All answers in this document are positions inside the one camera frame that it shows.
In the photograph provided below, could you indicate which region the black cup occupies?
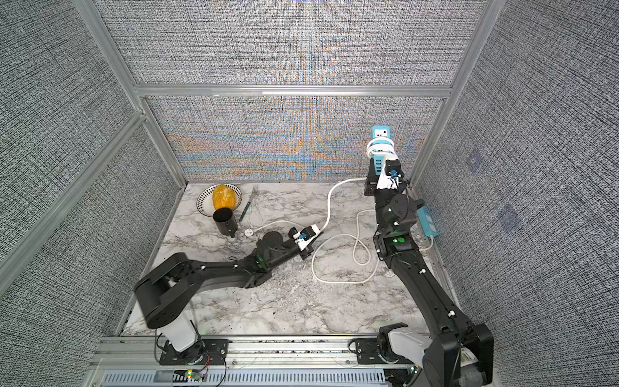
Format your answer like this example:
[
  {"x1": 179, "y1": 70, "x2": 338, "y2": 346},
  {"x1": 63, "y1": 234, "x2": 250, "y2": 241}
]
[{"x1": 213, "y1": 207, "x2": 238, "y2": 238}]

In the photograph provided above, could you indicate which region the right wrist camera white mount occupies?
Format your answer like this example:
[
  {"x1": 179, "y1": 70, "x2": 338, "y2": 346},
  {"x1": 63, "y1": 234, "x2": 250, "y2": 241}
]
[{"x1": 377, "y1": 158, "x2": 403, "y2": 190}]

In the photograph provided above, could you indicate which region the teal power strip at wall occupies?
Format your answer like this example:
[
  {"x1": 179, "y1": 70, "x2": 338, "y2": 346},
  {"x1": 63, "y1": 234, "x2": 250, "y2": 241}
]
[{"x1": 417, "y1": 206, "x2": 438, "y2": 238}]

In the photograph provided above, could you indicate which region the teal power strip with sockets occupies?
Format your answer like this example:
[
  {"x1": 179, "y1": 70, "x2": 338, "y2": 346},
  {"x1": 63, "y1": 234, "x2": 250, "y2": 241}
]
[{"x1": 366, "y1": 125, "x2": 399, "y2": 176}]

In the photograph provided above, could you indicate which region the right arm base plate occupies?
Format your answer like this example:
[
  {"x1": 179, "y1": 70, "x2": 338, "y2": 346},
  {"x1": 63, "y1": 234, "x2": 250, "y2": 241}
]
[{"x1": 348, "y1": 338, "x2": 409, "y2": 365}]

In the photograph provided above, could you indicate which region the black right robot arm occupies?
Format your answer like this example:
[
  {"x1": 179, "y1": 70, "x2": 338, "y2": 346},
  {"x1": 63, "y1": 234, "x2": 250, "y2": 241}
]
[{"x1": 364, "y1": 160, "x2": 494, "y2": 386}]

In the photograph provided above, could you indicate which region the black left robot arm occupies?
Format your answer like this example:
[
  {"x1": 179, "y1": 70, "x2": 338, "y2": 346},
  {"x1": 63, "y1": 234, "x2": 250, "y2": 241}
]
[{"x1": 134, "y1": 227, "x2": 319, "y2": 364}]

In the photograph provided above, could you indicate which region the orange bread in bowl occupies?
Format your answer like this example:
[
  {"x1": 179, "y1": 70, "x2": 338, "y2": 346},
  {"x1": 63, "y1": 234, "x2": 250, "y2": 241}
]
[{"x1": 212, "y1": 185, "x2": 237, "y2": 211}]

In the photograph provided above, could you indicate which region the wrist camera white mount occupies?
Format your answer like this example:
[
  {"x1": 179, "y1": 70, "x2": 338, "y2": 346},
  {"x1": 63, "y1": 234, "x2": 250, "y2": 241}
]
[
  {"x1": 377, "y1": 158, "x2": 403, "y2": 190},
  {"x1": 292, "y1": 224, "x2": 321, "y2": 251}
]

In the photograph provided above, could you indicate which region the green handled fork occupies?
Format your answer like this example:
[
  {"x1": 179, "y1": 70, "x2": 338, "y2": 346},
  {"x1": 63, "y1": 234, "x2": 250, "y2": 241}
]
[{"x1": 239, "y1": 184, "x2": 259, "y2": 222}]

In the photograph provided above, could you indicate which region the white power strip cord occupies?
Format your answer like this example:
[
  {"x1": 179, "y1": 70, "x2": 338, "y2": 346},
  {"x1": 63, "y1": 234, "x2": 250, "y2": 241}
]
[{"x1": 243, "y1": 136, "x2": 398, "y2": 239}]

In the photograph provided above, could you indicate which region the white slotted cable duct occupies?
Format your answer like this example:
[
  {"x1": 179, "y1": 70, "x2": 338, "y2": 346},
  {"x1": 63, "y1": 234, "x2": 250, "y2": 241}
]
[{"x1": 99, "y1": 369, "x2": 388, "y2": 386}]

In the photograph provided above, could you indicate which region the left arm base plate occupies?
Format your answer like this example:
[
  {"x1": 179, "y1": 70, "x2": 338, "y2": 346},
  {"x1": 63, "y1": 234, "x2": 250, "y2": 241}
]
[{"x1": 157, "y1": 339, "x2": 230, "y2": 366}]

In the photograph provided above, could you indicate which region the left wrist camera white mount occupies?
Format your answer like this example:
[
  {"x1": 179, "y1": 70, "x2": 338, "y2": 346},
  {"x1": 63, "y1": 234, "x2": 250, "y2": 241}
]
[{"x1": 292, "y1": 224, "x2": 321, "y2": 251}]

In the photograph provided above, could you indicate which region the aluminium front rail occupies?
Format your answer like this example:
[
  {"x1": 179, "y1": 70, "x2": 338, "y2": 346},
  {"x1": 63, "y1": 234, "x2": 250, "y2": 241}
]
[{"x1": 89, "y1": 334, "x2": 424, "y2": 369}]

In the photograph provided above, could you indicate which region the white patterned bowl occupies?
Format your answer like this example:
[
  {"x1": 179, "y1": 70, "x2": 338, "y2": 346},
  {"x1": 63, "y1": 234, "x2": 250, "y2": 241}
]
[{"x1": 196, "y1": 184, "x2": 243, "y2": 217}]

